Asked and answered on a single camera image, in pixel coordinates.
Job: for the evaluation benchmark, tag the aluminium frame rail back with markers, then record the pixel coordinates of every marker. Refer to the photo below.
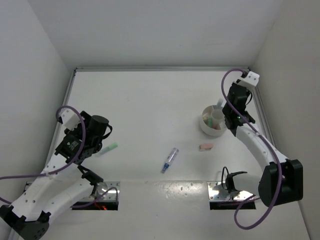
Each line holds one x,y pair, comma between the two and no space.
160,69

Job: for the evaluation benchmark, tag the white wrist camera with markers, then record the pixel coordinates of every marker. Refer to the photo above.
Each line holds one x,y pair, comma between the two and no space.
69,119
249,80

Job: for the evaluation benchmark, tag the white round divided container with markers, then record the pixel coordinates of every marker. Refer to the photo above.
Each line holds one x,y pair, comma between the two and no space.
219,126

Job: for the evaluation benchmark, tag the metal base plate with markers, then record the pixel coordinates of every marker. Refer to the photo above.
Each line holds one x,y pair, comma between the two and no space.
108,191
217,193

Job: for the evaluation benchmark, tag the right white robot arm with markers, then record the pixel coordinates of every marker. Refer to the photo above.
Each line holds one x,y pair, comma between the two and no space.
282,178

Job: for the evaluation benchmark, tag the pink eraser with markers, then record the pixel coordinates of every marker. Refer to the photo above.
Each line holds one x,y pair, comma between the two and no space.
206,147

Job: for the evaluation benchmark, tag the blue highlighter pen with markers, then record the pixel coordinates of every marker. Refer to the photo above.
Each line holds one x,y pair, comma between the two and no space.
219,103

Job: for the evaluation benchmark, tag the aluminium frame rail right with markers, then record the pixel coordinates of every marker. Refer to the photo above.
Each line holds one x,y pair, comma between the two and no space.
264,124

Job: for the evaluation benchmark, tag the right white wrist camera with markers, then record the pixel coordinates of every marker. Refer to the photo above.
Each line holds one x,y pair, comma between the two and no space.
249,80

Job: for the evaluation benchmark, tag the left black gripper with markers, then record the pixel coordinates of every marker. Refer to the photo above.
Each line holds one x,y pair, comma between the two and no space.
69,131

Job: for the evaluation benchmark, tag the pink highlighter pen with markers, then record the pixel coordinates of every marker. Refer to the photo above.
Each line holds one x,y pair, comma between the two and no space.
209,122

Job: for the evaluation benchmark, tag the clear glue stick blue cap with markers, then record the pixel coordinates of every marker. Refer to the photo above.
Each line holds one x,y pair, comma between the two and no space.
169,160

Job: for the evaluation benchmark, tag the aluminium frame rail left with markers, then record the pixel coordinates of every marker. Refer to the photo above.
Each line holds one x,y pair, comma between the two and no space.
59,129

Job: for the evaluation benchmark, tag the green highlighter pen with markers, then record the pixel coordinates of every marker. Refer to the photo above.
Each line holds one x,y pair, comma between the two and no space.
107,149

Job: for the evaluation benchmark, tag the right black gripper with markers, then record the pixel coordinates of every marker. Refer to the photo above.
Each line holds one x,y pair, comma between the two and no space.
248,92

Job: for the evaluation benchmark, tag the aluminium frame rail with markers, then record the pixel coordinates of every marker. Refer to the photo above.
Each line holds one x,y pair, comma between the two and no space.
264,124
160,69
59,129

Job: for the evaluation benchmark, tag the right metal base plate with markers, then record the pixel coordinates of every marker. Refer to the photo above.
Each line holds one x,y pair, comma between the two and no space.
217,193

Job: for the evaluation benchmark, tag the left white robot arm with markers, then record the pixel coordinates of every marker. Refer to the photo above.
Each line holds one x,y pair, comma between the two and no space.
64,180

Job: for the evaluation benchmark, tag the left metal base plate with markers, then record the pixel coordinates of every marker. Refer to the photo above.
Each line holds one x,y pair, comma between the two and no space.
108,191

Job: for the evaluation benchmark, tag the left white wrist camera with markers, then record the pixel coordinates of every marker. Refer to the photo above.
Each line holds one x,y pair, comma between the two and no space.
69,119

